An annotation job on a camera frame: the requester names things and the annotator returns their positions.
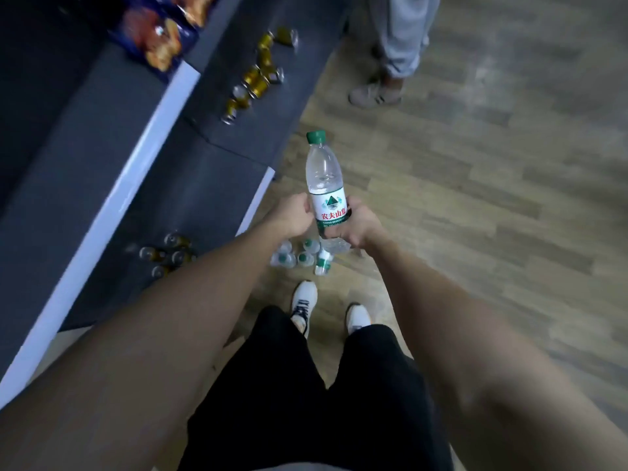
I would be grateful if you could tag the person's left hand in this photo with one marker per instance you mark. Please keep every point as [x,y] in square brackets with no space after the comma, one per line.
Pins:
[292,218]

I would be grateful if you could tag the person's right hand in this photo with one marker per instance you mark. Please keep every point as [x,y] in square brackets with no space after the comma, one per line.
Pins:
[363,228]

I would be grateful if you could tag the water bottles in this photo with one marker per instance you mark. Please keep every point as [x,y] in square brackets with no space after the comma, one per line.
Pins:
[304,257]

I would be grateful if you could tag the clear water bottle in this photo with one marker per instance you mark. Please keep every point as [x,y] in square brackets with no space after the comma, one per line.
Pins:
[324,181]

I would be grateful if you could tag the dark grey metal shelf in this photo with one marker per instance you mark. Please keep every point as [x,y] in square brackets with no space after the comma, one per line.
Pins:
[98,142]

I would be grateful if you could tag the person's left forearm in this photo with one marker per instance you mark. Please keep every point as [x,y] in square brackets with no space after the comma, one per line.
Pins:
[137,362]

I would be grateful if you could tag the person's right forearm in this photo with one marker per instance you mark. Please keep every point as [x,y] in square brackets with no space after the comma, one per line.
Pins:
[490,362]

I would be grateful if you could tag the person's white left shoe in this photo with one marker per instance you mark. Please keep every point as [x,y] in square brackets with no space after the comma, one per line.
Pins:
[304,296]

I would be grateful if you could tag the person's white shoe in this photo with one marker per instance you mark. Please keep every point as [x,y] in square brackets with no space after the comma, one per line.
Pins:
[358,316]
[304,296]

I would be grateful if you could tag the person's white right shoe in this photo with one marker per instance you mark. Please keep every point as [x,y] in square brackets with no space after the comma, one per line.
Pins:
[358,316]

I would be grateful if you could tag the person's black shorts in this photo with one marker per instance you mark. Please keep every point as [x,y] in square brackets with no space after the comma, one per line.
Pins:
[294,397]

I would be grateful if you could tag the beige floor shoe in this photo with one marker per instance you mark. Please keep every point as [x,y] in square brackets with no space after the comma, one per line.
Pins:
[375,95]

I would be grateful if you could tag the scattered gold drink cans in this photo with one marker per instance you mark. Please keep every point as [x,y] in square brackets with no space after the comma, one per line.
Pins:
[257,78]

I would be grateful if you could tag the pile of blue orange snack packets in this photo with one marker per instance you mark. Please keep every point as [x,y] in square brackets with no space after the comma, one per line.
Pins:
[157,39]

